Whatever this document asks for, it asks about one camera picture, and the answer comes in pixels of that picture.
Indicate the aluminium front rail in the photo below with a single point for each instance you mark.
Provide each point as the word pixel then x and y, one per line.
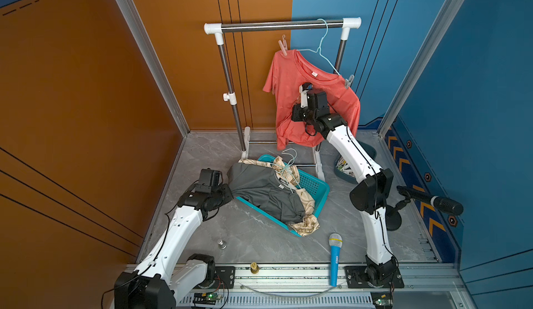
pixel 314 277

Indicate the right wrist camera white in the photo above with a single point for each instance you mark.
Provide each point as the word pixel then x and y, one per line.
pixel 304 89

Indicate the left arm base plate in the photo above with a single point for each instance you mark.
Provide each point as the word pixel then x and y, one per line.
pixel 220 277

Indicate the left green circuit board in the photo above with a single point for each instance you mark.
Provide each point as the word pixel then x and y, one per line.
pixel 207 299

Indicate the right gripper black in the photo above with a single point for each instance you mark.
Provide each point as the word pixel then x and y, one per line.
pixel 297 110

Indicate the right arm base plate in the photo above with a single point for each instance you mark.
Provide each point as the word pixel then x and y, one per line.
pixel 373 277

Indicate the grey garment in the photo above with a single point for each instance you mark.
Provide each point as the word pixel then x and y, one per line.
pixel 261 187

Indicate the beige patterned cloth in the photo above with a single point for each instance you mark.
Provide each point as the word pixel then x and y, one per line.
pixel 290 176

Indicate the red t-shirt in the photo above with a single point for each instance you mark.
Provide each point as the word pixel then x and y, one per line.
pixel 288 72

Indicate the teal plastic laundry basket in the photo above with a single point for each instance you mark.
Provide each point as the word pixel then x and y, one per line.
pixel 316 187

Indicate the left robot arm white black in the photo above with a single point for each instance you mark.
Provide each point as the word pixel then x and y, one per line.
pixel 154 283

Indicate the grey clothespin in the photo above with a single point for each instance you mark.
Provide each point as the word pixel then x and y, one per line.
pixel 349 81

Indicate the green circuit board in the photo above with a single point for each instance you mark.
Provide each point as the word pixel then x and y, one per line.
pixel 207 299
pixel 382 300

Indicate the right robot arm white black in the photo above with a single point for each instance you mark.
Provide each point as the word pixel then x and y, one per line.
pixel 374 183

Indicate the small brass weight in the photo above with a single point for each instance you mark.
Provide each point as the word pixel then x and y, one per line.
pixel 254 268

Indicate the right green circuit board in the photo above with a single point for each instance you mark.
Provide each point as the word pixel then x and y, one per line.
pixel 382 300

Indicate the blue toy microphone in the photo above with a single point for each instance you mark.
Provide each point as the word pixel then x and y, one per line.
pixel 335 241

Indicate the pink clothespin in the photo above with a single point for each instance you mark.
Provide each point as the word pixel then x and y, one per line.
pixel 283 45

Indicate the dark teal clothespin bin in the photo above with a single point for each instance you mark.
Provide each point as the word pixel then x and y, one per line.
pixel 342 169

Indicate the light green wire hanger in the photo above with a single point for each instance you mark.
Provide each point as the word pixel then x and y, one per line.
pixel 319 48

